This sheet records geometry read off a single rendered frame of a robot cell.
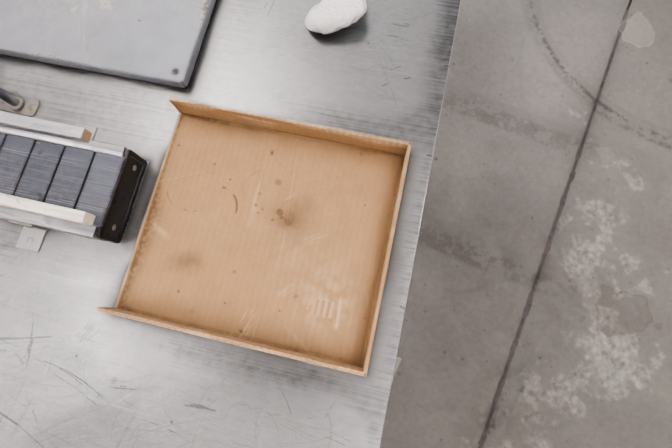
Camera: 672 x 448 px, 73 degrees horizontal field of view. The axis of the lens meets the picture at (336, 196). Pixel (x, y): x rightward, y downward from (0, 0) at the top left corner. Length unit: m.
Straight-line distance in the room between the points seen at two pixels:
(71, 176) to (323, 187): 0.29
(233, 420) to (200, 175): 0.29
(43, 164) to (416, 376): 1.08
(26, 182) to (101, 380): 0.24
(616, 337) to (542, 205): 0.41
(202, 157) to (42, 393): 0.32
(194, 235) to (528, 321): 1.08
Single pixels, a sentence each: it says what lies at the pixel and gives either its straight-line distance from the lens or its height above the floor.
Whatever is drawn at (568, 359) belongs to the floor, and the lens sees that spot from 1.48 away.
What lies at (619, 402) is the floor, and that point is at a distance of 1.55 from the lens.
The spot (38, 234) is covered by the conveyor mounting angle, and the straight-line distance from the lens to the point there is 0.67.
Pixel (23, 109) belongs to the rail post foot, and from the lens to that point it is 0.74.
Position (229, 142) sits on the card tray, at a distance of 0.59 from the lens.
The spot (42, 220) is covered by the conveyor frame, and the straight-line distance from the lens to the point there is 0.61.
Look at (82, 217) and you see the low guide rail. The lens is 0.54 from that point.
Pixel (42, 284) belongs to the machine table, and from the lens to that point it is 0.65.
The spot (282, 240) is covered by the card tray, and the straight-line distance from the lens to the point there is 0.54.
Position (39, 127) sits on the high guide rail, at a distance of 0.54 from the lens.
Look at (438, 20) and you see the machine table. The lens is 0.66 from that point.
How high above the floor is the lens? 1.36
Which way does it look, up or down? 75 degrees down
